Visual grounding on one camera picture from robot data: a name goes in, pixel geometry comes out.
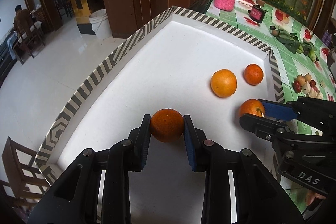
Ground orange with stem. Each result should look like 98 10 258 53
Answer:
239 99 265 117

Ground dark orange tangerine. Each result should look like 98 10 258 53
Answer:
150 109 184 143

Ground right hand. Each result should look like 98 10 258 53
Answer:
305 190 326 206

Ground beige ginger piece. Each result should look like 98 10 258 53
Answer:
301 82 323 99

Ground brown round longan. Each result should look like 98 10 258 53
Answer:
295 75 306 86

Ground small far tangerine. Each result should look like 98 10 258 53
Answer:
243 64 264 86

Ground green fruit-print tablecloth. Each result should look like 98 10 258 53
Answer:
205 0 336 214

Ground large light orange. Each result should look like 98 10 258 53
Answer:
210 69 237 98

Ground green leafy vegetable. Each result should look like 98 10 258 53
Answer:
276 28 303 54

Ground white striped-rim tray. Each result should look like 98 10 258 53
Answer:
35 5 285 223

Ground dark red jar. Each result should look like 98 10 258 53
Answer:
248 5 268 23

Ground wooden chair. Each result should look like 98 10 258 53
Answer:
1 137 50 210

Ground white plastic bucket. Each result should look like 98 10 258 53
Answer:
89 9 112 40

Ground seated person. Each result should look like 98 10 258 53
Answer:
14 5 33 34

